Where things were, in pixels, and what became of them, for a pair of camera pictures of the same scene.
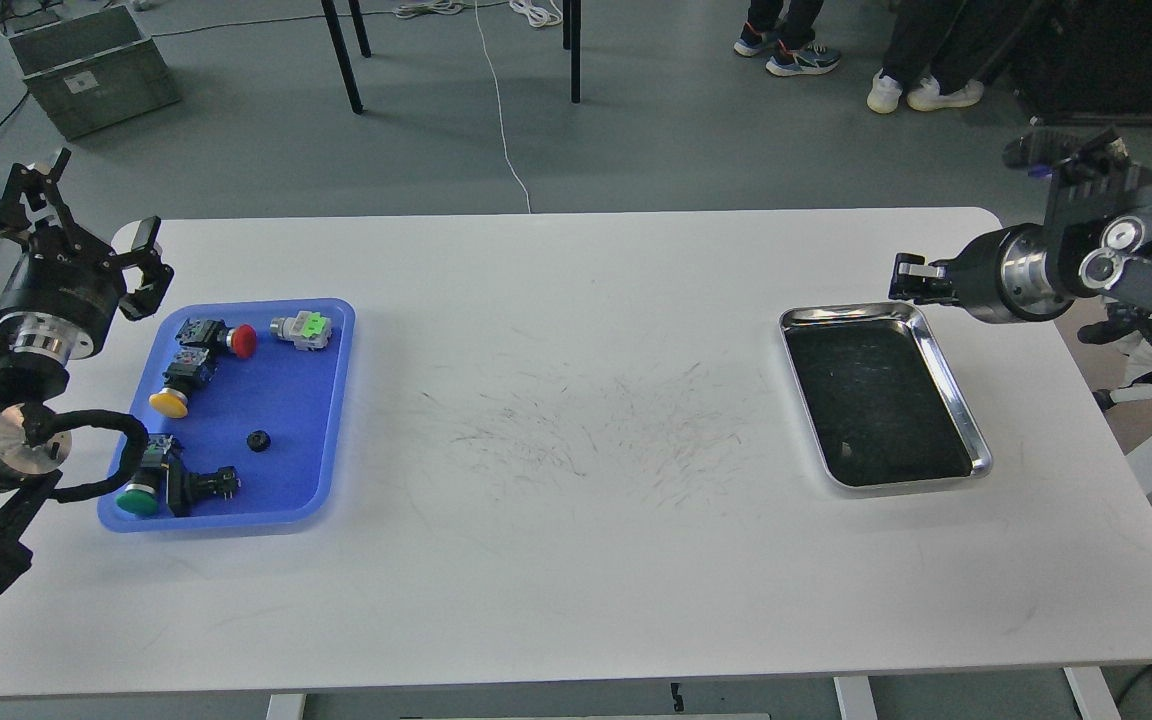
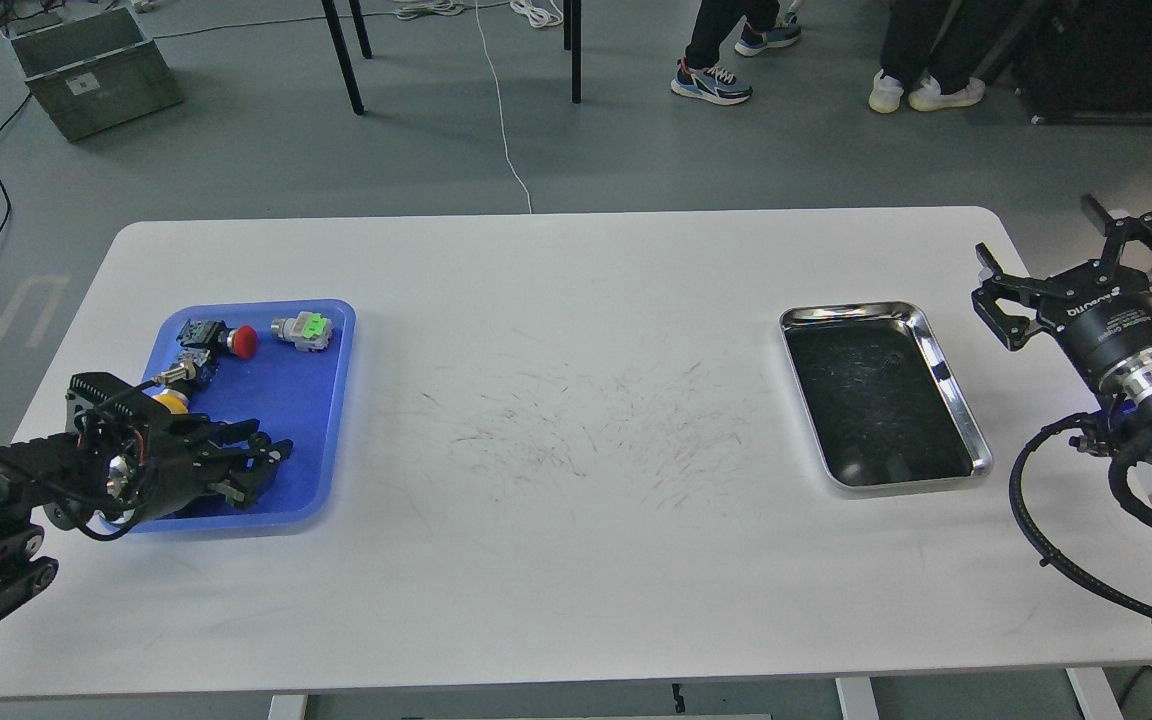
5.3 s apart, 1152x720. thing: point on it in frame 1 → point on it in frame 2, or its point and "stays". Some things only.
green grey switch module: (309, 330) stays
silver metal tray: (881, 406) stays
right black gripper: (973, 278) → (1110, 317)
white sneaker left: (884, 95) stays
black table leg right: (571, 40) stays
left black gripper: (65, 277) → (175, 458)
